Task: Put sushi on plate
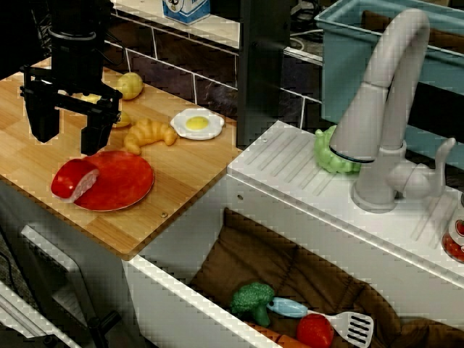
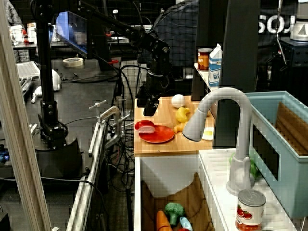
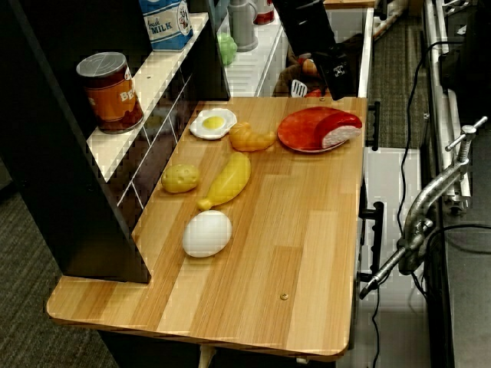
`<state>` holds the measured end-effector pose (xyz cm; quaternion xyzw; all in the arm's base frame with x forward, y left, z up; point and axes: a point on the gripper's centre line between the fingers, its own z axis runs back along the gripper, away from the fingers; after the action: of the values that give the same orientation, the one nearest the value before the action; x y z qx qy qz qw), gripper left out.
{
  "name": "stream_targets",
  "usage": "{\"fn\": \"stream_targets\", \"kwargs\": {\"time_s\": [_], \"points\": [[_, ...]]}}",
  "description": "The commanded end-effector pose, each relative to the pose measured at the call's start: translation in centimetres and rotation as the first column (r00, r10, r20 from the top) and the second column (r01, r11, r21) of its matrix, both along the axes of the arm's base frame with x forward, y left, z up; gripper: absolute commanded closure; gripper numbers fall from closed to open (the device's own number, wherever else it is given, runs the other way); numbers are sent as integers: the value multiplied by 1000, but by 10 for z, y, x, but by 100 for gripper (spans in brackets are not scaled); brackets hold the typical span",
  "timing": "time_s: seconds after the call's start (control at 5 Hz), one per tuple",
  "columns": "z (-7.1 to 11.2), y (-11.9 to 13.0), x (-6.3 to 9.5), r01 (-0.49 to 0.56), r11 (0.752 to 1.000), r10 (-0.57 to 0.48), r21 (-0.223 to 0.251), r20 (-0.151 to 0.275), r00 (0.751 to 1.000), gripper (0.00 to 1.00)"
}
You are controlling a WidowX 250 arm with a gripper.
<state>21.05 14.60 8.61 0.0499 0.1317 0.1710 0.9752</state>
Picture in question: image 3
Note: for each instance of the green toy vegetable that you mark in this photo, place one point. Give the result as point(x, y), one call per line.
point(226, 48)

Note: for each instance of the black gripper with logo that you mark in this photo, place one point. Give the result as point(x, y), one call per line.
point(334, 68)

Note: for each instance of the yellow toy banana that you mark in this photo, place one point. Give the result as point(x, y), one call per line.
point(230, 180)

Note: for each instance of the aluminium frame rail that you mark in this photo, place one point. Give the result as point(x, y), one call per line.
point(447, 115)

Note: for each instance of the white toy spatula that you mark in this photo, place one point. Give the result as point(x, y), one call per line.
point(298, 88)

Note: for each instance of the toy fried egg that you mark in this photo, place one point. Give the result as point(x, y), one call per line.
point(213, 123)

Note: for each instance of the brown toy in sink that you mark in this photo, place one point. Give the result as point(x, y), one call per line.
point(295, 71)

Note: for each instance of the black shelf unit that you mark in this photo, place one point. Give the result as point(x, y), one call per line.
point(57, 172)

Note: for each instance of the red and white toy sushi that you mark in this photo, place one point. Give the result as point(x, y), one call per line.
point(337, 128)

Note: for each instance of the metal screw clamp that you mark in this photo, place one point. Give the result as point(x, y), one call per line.
point(422, 207)

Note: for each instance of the grey toy mug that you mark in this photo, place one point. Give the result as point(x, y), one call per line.
point(242, 25)

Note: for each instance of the red round plate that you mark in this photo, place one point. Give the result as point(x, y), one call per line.
point(297, 128)

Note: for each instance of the red and white toy can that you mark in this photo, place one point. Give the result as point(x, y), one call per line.
point(264, 10)

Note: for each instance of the white toy egg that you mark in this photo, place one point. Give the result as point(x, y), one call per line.
point(207, 233)

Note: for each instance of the yellow toy potato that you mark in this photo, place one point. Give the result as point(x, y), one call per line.
point(179, 178)

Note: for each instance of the brown toy beans can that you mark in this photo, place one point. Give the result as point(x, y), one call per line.
point(111, 96)

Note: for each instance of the orange toy croissant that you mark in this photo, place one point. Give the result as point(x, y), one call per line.
point(249, 137)

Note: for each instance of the white toy sink basin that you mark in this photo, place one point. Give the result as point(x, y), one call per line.
point(249, 73)

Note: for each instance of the blue toy milk carton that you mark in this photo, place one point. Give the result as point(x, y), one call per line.
point(167, 23)

